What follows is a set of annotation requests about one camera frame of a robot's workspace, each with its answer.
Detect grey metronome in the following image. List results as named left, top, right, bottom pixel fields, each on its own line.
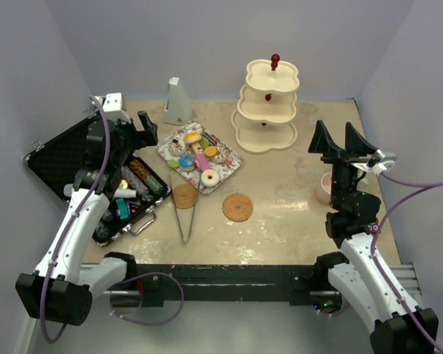
left=164, top=77, right=193, bottom=126

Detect cream cake slice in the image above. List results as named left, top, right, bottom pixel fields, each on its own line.
left=190, top=142, right=204, bottom=155

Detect pink cake slice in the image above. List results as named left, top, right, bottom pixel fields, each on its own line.
left=195, top=153, right=210, bottom=173

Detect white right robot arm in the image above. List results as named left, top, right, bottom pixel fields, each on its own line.
left=308, top=120, right=443, bottom=353

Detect green macaron centre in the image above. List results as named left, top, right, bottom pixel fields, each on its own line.
left=199, top=137, right=210, bottom=150

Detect white striped donut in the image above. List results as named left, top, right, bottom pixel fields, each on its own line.
left=185, top=121, right=204, bottom=135

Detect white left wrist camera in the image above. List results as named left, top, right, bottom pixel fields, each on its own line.
left=97, top=92, right=131, bottom=123

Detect orange poker chip stack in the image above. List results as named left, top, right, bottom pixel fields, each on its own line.
left=129, top=159, right=151, bottom=181

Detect green macaron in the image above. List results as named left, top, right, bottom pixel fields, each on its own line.
left=167, top=159, right=179, bottom=169
left=199, top=137, right=210, bottom=150

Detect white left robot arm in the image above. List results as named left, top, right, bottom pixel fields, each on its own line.
left=16, top=111, right=158, bottom=326

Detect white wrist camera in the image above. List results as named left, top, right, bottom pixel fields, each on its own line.
left=97, top=92, right=131, bottom=123
left=352, top=149, right=397, bottom=176

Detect metal tongs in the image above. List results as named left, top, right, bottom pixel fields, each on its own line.
left=169, top=173, right=200, bottom=245

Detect blue glazed donut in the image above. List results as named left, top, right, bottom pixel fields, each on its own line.
left=179, top=153, right=196, bottom=172

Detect orange macaron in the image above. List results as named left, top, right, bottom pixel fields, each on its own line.
left=204, top=145, right=218, bottom=158

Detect yellow glazed donut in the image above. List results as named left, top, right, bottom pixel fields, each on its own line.
left=184, top=131, right=202, bottom=145

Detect left woven coaster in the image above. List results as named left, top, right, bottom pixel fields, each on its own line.
left=172, top=184, right=198, bottom=209

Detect cream three-tier dessert stand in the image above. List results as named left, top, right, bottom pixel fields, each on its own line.
left=231, top=53, right=301, bottom=154

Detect black open case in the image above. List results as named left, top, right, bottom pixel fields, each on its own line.
left=24, top=114, right=171, bottom=246

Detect right woven coaster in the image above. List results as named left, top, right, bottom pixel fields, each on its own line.
left=222, top=193, right=254, bottom=222

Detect green poker chip stack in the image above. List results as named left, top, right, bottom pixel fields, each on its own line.
left=144, top=175, right=165, bottom=195

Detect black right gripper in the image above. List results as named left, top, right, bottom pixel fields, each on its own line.
left=307, top=120, right=377, bottom=209

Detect green macaron left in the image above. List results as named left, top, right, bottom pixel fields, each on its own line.
left=167, top=159, right=179, bottom=169

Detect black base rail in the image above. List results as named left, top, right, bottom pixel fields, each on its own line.
left=103, top=263, right=355, bottom=309

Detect woven coaster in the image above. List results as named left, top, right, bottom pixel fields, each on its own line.
left=172, top=184, right=198, bottom=209
left=222, top=193, right=254, bottom=222

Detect floral serving tray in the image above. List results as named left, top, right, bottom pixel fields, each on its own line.
left=157, top=119, right=244, bottom=195

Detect pink cup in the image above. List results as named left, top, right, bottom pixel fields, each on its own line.
left=315, top=173, right=332, bottom=205

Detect white small bottle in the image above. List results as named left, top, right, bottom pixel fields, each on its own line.
left=114, top=189, right=137, bottom=198

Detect chocolate striped cake bar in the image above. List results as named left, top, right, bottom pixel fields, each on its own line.
left=203, top=133, right=219, bottom=146

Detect sprinkled white donut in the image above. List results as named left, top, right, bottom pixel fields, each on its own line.
left=211, top=146, right=230, bottom=164

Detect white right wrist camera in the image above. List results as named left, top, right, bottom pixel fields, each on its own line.
left=352, top=149, right=397, bottom=176

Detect cream plain donut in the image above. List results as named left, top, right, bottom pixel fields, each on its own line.
left=200, top=169, right=220, bottom=188

